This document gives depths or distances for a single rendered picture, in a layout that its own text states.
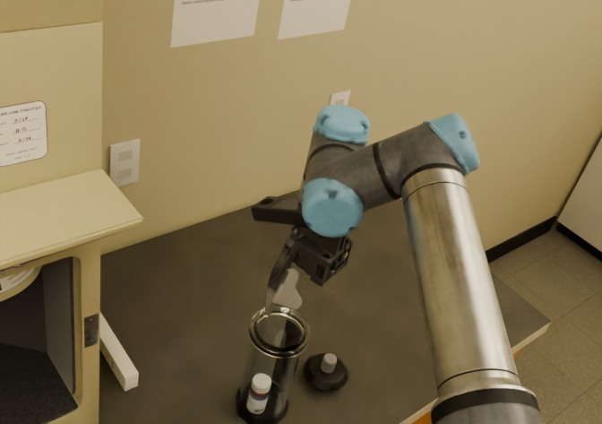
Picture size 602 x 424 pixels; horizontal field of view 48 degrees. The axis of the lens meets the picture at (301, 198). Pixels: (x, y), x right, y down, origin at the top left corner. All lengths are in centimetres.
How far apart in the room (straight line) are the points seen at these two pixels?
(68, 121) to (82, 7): 14
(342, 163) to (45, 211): 36
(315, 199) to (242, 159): 93
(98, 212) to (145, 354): 63
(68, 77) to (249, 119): 89
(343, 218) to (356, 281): 85
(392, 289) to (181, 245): 52
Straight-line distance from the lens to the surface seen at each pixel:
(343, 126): 88
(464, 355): 64
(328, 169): 83
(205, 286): 156
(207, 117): 157
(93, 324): 110
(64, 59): 81
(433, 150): 78
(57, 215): 83
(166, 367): 140
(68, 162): 88
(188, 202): 170
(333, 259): 100
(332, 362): 138
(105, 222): 82
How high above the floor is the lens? 204
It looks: 36 degrees down
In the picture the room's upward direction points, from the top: 13 degrees clockwise
